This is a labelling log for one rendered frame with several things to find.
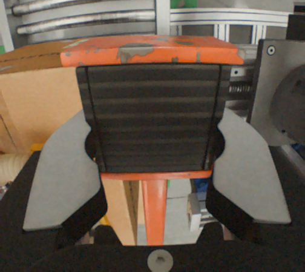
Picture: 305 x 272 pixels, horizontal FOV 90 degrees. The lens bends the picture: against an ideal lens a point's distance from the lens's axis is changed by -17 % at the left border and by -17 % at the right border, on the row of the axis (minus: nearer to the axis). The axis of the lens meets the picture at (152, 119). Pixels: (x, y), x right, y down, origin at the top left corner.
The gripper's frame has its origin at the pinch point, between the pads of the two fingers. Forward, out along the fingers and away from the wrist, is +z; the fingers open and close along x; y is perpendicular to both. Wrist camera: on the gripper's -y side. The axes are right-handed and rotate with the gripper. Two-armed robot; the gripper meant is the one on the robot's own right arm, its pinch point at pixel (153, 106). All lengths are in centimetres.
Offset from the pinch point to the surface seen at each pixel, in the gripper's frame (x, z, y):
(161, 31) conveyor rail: 4, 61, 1
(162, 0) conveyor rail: 4, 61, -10
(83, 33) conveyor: -29, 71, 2
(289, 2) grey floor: 103, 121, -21
